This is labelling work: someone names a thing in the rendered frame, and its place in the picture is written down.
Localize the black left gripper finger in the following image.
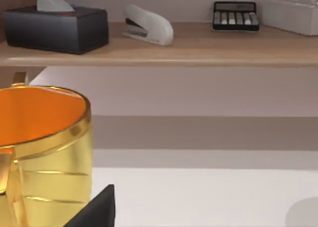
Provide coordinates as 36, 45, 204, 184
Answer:
63, 184, 116, 227

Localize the gold trophy cup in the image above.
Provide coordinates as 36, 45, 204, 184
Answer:
0, 72, 93, 227

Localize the wooden shelf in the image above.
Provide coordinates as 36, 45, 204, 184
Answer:
0, 0, 318, 88

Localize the black tissue box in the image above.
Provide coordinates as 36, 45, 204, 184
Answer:
2, 0, 109, 55

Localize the white stapler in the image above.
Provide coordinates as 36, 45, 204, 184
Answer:
121, 4, 174, 46

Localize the black calculator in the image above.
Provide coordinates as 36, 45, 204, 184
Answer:
212, 1, 260, 32

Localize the white tissue box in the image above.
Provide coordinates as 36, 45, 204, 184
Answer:
262, 0, 318, 36

